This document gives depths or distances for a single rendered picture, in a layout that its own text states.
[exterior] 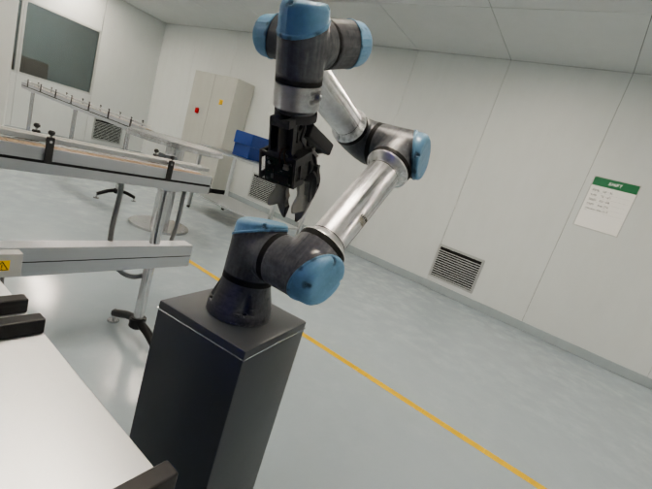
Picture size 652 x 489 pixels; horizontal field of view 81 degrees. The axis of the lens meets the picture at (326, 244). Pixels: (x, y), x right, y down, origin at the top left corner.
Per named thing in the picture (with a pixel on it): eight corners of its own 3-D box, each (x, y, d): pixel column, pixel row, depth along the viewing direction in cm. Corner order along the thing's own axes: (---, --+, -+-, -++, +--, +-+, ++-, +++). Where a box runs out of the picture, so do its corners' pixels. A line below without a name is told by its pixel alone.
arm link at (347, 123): (358, 128, 113) (265, -8, 70) (391, 136, 107) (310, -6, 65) (342, 162, 112) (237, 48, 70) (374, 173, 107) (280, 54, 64)
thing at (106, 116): (153, 139, 425) (156, 124, 422) (140, 135, 412) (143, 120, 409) (31, 90, 611) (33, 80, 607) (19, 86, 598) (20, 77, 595)
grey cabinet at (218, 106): (209, 193, 687) (237, 78, 645) (171, 176, 749) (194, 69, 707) (227, 196, 723) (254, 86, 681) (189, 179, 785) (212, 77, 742)
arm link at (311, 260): (266, 291, 86) (388, 149, 109) (317, 322, 78) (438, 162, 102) (247, 260, 77) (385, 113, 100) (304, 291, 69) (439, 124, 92)
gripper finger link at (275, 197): (258, 219, 73) (264, 177, 68) (275, 208, 78) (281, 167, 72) (272, 226, 72) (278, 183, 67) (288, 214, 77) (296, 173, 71)
